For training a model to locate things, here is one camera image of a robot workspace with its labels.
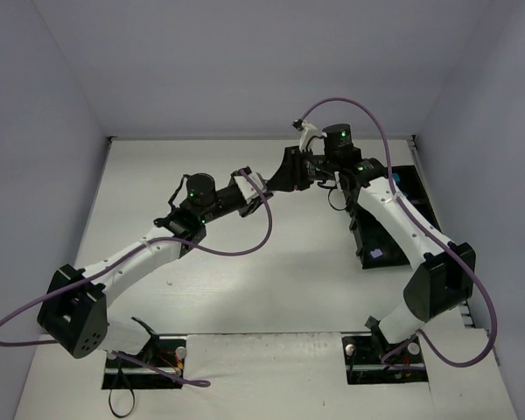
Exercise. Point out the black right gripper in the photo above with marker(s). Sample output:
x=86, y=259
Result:
x=297, y=167

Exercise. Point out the purple square lego brick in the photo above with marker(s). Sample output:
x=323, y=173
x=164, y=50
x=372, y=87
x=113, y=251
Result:
x=376, y=253

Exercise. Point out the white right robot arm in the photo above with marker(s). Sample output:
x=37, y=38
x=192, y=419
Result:
x=442, y=270

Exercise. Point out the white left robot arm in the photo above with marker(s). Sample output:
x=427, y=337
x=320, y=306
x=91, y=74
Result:
x=76, y=310

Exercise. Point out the black four-compartment sorting bin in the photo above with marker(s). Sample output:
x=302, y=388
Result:
x=369, y=234

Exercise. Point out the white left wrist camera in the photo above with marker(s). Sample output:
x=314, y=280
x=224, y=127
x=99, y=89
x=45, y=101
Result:
x=250, y=185

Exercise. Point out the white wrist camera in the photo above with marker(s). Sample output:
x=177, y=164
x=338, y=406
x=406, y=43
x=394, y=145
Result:
x=308, y=132
x=250, y=185

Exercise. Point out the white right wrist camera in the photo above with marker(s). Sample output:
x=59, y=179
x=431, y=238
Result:
x=308, y=132

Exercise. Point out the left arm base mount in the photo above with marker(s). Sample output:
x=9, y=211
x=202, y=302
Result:
x=164, y=353

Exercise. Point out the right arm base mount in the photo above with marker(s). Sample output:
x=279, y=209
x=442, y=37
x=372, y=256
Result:
x=368, y=361

